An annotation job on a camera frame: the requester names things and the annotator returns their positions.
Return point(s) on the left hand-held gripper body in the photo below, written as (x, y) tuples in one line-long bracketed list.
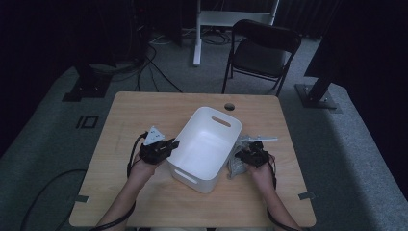
[(155, 152)]

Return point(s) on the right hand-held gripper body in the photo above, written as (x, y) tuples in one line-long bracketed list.
[(258, 157)]

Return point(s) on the grey fluffy towel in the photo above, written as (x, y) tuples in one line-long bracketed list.
[(236, 166)]

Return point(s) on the white plastic storage bin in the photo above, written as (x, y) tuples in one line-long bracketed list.
[(205, 150)]

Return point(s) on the person's right hand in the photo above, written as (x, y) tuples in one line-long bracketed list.
[(261, 178)]

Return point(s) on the person's left hand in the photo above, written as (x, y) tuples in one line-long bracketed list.
[(141, 171)]

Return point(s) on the grey tape piece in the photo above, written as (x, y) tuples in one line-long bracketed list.
[(307, 195), (82, 199)]

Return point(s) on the grey round stand base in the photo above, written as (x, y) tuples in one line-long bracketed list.
[(109, 68)]

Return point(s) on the black folding chair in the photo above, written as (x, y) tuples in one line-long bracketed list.
[(260, 57)]

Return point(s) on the black stand base with post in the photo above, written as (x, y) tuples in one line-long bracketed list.
[(89, 86), (316, 97)]

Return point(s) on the white desk frame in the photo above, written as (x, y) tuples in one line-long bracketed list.
[(224, 17)]

